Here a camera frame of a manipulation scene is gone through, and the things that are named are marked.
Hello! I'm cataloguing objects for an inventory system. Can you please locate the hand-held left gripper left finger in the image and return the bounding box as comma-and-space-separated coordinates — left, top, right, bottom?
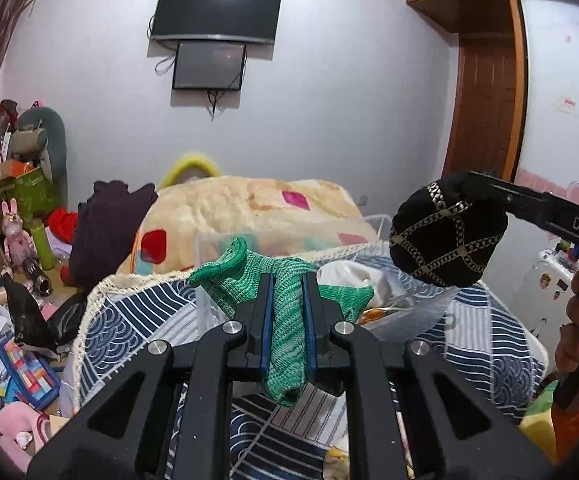
26, 274, 276, 480

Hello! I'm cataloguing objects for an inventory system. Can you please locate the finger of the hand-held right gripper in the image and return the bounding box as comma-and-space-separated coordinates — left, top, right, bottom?
462, 171, 553, 221

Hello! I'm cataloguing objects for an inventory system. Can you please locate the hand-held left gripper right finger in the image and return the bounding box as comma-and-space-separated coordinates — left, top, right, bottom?
303, 274, 556, 480

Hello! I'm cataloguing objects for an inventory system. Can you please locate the green knitted sock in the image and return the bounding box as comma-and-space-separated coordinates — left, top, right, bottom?
188, 237, 375, 407

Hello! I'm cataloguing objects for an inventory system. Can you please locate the black gold-patterned knit cap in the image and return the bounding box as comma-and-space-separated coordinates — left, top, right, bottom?
388, 171, 509, 288

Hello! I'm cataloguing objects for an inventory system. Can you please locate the clear plastic storage bin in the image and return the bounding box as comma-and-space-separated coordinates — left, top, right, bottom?
192, 213, 457, 343

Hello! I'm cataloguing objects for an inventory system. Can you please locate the orange soft item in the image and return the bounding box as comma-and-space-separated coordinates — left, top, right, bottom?
361, 307, 396, 327

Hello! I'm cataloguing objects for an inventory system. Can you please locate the person's right hand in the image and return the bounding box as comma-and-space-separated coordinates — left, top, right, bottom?
556, 269, 579, 377

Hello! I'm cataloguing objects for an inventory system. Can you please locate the white cloth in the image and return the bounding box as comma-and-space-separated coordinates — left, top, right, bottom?
317, 260, 406, 312

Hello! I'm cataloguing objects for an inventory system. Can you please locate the white appliance with stickers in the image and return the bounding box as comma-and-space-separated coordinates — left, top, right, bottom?
529, 247, 579, 347

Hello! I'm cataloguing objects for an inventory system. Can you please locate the brown wooden door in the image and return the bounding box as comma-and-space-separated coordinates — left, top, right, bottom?
442, 35, 527, 181

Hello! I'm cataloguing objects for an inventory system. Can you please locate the yellow patterned fleece blanket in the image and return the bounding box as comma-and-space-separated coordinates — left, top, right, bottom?
116, 176, 377, 277

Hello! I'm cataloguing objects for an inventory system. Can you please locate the blue white patterned bed sheet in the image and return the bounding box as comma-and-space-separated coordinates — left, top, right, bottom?
72, 250, 550, 480

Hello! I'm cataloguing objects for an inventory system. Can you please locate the wooden wardrobe with white door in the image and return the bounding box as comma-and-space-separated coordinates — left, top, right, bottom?
404, 0, 579, 221

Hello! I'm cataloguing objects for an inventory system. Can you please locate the dark purple garment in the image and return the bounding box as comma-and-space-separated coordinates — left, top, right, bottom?
68, 180, 159, 292

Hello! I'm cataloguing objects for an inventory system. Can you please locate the yellow green cloth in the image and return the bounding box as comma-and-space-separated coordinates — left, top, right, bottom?
518, 382, 561, 463

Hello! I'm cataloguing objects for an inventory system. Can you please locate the red cloth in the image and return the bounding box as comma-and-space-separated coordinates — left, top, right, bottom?
46, 207, 81, 287

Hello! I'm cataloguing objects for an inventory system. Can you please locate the black flask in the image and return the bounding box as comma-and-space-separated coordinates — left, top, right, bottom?
22, 257, 54, 297

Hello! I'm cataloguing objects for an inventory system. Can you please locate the black plastic bag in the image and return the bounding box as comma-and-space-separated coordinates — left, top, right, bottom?
2, 277, 88, 357

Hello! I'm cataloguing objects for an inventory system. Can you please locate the green bottle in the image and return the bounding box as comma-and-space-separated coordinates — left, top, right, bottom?
29, 218, 56, 271

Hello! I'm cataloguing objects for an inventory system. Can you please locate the colourful block-print box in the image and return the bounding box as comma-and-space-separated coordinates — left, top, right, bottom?
0, 332, 63, 412

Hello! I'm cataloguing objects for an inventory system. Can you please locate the pink bunny toy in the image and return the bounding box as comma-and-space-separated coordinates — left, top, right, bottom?
0, 199, 37, 274

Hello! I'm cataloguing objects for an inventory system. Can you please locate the pink plush toy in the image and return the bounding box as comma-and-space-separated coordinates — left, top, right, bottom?
0, 401, 56, 472

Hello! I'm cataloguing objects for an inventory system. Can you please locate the green storage box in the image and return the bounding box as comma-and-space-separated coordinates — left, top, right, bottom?
0, 165, 66, 232

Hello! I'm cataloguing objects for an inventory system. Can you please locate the grey plush toy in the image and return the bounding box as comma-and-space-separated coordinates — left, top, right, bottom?
10, 107, 68, 196

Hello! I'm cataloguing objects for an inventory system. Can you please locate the small black wall monitor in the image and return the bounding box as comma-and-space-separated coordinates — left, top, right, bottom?
172, 40, 247, 92

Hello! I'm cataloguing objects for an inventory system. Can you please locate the white cable loop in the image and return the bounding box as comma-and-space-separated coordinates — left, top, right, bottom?
155, 42, 177, 76

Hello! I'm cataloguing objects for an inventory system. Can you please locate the black wall television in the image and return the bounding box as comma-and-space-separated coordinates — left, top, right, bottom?
150, 0, 283, 45

